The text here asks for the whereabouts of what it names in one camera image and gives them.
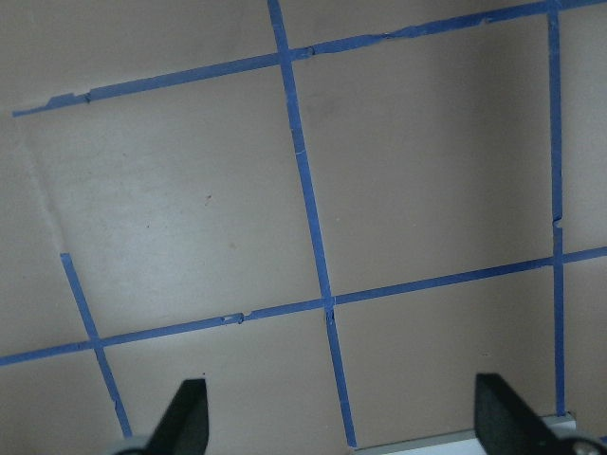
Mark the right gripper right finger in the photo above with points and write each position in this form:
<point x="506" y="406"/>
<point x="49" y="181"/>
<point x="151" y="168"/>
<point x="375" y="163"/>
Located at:
<point x="505" y="424"/>

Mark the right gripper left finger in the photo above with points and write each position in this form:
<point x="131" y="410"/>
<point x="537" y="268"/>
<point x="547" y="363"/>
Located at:
<point x="184" y="427"/>

